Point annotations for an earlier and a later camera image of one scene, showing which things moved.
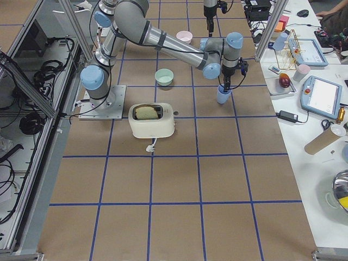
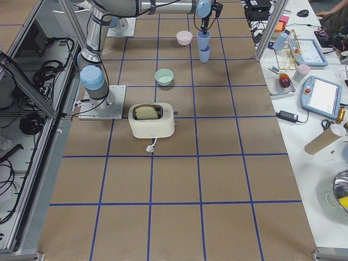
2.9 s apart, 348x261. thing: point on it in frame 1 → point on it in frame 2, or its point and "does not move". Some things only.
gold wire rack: (287, 56) does not move
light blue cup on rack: (279, 44) does not move
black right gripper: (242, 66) → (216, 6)
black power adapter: (287, 116) does not move
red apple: (284, 80) does not move
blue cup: (223, 97) → (203, 39)
